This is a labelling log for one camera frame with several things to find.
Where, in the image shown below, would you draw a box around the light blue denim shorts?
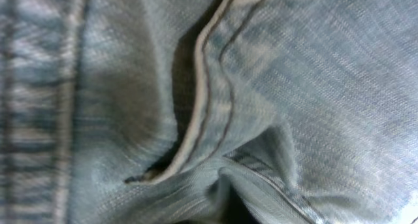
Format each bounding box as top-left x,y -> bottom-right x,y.
1,0 -> 417,223

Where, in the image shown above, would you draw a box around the dark blue garment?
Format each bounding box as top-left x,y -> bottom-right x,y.
176,184 -> 260,224

